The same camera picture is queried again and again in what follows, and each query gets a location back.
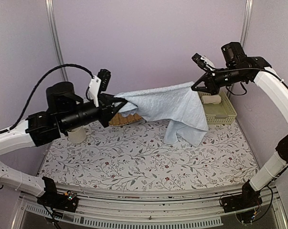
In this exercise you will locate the floral tablecloth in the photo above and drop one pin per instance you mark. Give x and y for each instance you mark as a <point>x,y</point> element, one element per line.
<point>134,157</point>

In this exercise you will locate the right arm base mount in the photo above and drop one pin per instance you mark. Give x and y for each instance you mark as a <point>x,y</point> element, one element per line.
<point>247,199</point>

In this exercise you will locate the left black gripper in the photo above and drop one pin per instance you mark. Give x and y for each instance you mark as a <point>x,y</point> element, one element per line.
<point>107,109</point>

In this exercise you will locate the left aluminium post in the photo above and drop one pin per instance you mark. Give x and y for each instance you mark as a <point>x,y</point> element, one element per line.
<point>53,31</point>

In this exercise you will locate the right aluminium post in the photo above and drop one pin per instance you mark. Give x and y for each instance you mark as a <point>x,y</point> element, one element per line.
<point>246,22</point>

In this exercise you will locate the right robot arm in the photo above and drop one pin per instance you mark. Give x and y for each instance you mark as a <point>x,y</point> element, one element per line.
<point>241,68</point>

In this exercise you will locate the front aluminium rail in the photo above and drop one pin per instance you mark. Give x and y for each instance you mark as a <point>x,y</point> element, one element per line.
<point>182,209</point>

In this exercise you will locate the cream ceramic mug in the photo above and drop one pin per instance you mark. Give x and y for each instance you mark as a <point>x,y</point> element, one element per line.
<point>79,134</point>

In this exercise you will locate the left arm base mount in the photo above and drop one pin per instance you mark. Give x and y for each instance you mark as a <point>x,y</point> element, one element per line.
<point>51,198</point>

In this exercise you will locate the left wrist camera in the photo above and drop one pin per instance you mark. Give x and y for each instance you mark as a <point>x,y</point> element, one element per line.
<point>97,84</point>

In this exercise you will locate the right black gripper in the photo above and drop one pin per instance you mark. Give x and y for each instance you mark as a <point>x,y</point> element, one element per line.
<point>211,87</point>

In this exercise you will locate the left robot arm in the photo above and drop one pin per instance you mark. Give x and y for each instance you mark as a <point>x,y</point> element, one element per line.
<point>66,112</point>

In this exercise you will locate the light blue towel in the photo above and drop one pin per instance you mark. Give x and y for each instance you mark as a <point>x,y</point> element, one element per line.
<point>177,103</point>

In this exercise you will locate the green plastic basket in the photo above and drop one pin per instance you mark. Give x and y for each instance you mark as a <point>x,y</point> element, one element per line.
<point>222,113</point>

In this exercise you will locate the woven bamboo tray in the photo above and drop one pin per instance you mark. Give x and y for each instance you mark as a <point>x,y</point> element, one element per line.
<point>119,120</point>

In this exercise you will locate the aluminium post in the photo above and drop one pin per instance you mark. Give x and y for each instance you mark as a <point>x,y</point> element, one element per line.
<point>53,31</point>
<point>246,22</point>

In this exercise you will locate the cream towel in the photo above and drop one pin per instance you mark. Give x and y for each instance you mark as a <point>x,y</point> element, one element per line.
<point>211,99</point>

